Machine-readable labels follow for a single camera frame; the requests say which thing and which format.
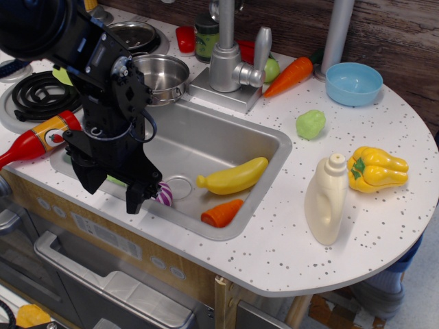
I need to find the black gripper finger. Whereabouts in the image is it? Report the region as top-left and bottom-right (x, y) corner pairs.
(72, 158), (107, 194)
(126, 182), (152, 215)

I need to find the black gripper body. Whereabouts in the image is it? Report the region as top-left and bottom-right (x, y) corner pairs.
(63, 130), (162, 195)

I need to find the light green toy broccoli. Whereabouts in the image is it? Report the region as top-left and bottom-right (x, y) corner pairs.
(296, 110), (326, 140)

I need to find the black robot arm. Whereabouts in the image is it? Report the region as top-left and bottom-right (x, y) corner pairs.
(1, 1), (162, 214)

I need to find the small steel pot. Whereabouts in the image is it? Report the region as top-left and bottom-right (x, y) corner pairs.
(133, 54), (190, 106)

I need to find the glass pot lid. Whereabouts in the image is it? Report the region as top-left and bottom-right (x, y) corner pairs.
(108, 21), (161, 52)

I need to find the green toy cabbage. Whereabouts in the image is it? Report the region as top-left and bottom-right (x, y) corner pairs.
(106, 175), (127, 187)

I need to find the purple striped toy onion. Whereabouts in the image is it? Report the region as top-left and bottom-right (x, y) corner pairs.
(152, 181), (174, 206)

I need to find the red toy ketchup bottle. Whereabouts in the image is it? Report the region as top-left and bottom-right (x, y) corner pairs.
(1, 110), (82, 169)

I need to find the orange toy carrot half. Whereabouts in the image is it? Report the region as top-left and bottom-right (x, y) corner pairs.
(200, 199), (244, 228)

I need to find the yellow toy squash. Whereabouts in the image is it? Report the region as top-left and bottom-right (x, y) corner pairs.
(196, 157), (269, 195)

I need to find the black front stove burner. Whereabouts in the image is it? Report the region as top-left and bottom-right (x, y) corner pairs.
(12, 71), (81, 122)

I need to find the light green plastic plate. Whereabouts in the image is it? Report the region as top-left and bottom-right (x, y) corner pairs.
(52, 66), (73, 86)

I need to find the silver stove knob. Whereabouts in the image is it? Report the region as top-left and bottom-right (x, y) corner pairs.
(1, 59), (33, 83)
(89, 5), (114, 25)

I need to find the silver toy faucet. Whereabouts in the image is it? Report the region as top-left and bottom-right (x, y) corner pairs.
(189, 0), (272, 114)

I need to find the red toy pepper piece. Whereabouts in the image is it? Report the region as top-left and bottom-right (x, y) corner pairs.
(176, 26), (195, 56)

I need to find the dark green toy can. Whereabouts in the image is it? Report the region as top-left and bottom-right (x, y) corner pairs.
(194, 12), (220, 63)

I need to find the yellow object bottom left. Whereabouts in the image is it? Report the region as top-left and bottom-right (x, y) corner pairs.
(16, 304), (51, 328)

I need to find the yellow toy corn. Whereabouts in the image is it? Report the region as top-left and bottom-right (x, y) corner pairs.
(84, 0), (98, 12)

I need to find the green toy apple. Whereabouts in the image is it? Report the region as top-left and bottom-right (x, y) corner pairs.
(264, 58), (281, 83)

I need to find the cream plastic bottle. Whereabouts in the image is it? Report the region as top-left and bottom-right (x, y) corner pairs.
(304, 153), (348, 245)

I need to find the whole orange toy carrot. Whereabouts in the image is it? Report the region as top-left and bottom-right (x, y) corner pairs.
(263, 57), (313, 98)

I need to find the yellow toy bell pepper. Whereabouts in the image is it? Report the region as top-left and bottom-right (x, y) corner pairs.
(347, 146), (409, 193)

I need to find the light blue plastic bowl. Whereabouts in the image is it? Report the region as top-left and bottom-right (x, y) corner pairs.
(325, 62), (383, 106)

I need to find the grey vertical pole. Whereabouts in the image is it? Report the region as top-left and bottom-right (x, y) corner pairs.
(314, 0), (355, 82)

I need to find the silver oven door handle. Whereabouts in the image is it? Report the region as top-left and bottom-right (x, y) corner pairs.
(34, 231), (197, 328)

